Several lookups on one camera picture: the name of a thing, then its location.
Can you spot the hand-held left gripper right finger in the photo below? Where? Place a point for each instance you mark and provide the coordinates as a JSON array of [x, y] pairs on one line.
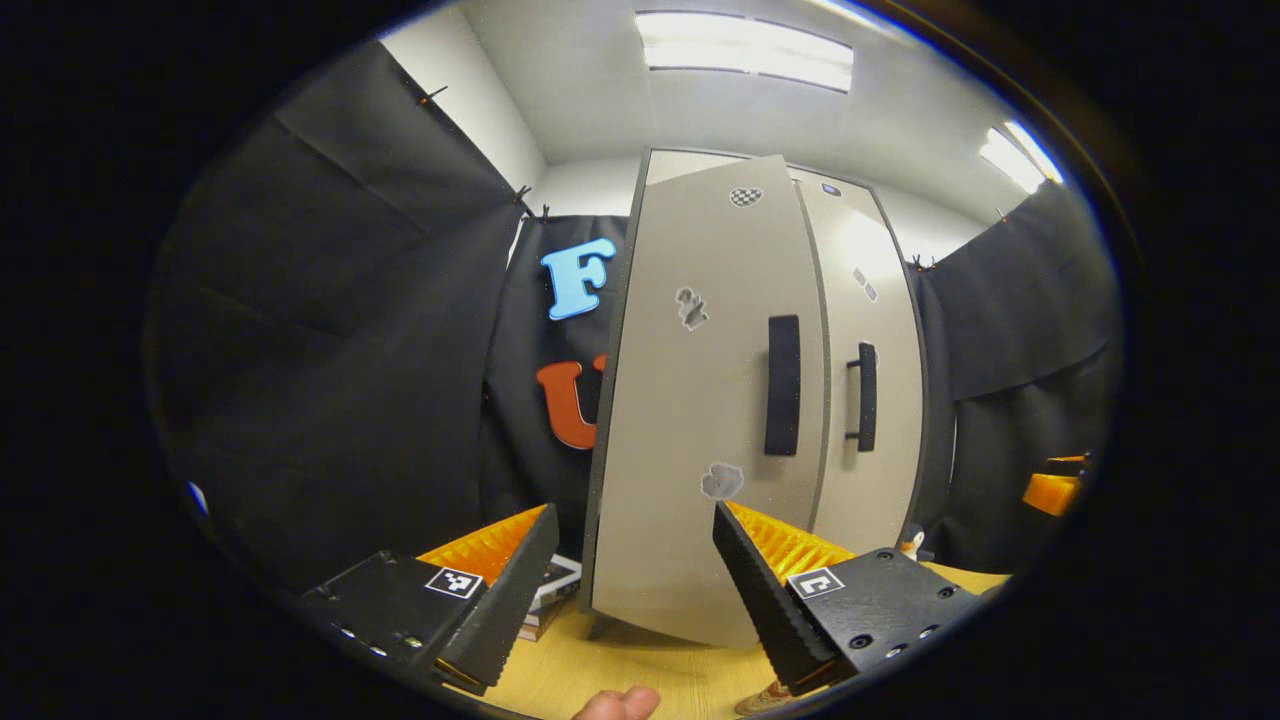
[[765, 600]]

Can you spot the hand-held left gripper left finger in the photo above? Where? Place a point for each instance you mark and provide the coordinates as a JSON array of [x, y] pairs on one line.
[[505, 600]]

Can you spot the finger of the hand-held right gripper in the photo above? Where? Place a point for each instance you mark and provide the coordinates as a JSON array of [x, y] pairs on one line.
[[1052, 490]]

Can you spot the round cork coaster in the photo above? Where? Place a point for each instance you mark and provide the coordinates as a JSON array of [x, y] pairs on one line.
[[765, 700]]

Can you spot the grey cabinet door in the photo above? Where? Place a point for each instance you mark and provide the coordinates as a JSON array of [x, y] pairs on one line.
[[690, 400], [890, 300]]

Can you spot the white plush toy orange feet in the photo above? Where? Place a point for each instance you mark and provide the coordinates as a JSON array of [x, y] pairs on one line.
[[914, 545]]

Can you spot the rectangular ceiling light panel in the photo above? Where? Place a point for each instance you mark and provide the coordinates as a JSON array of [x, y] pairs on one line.
[[745, 50], [1015, 160]]

